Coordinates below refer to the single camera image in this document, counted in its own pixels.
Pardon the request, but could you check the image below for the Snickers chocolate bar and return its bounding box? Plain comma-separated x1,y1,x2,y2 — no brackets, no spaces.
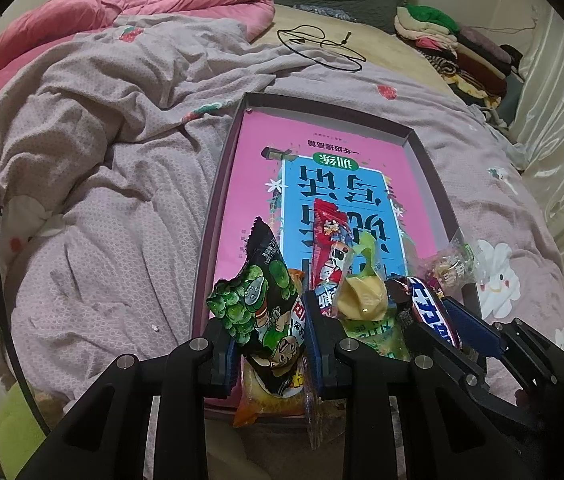
407,276,462,349

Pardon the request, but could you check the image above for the orange snack packet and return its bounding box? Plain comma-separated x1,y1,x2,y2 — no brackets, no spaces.
233,361,305,428

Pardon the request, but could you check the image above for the beige bed sheet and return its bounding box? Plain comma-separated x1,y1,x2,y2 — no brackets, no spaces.
253,4,456,99

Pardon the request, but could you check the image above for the green pea snack packet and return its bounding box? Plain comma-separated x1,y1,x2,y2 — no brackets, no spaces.
206,218,306,396

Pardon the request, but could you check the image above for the pink quilt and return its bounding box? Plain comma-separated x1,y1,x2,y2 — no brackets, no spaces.
0,0,275,90

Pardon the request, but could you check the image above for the grey white crumpled garment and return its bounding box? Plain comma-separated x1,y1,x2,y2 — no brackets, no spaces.
468,104,529,174

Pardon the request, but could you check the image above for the clear bag nut snack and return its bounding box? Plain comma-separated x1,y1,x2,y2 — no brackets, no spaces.
416,230,486,296

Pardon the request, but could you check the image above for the green yellow wrapped candy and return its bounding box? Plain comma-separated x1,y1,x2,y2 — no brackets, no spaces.
333,232,389,322

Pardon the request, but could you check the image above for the grey tray with pink book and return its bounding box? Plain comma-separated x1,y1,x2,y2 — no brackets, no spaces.
192,93,460,336

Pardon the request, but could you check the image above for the red candy stick packet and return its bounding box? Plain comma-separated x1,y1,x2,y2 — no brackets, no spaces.
311,198,353,287

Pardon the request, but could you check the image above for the green cracker packet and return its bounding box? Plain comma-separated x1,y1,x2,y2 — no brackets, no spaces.
339,310,411,362

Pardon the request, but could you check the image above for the pile of folded clothes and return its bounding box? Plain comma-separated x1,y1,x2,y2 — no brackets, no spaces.
393,4,522,108

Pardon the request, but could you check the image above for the lilac cloud duvet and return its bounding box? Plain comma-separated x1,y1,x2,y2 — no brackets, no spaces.
0,15,564,403

